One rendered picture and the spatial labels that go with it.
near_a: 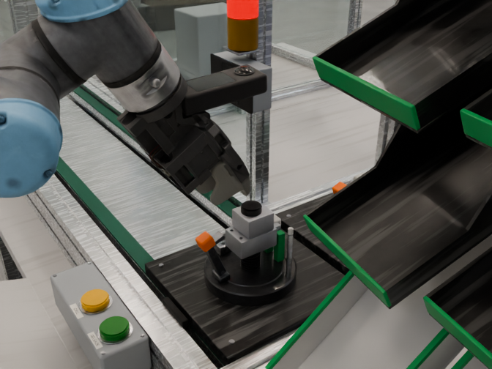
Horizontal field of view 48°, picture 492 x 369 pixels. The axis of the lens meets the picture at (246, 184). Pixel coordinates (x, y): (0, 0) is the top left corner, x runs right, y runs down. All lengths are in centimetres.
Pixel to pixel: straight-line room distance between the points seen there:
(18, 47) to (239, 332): 44
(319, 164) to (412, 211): 90
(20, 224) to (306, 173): 67
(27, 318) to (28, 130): 62
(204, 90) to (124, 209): 55
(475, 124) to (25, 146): 32
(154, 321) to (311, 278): 24
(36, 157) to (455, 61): 33
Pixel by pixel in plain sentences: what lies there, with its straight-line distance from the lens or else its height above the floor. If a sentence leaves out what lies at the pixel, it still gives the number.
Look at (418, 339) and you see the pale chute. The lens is 62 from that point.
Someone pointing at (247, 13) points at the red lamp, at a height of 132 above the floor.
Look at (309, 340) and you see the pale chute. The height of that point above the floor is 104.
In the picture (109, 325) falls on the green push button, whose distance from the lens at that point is 80.
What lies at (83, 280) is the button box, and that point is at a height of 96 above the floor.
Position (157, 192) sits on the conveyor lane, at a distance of 120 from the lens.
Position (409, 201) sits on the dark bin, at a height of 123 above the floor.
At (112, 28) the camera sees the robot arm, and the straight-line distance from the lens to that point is 56.
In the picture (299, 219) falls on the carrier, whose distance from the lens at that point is 100.
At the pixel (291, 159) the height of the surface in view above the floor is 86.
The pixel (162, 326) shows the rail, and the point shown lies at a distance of 81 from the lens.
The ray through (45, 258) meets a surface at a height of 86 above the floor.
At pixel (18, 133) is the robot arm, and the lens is 44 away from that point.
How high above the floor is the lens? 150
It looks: 29 degrees down
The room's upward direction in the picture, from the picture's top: straight up
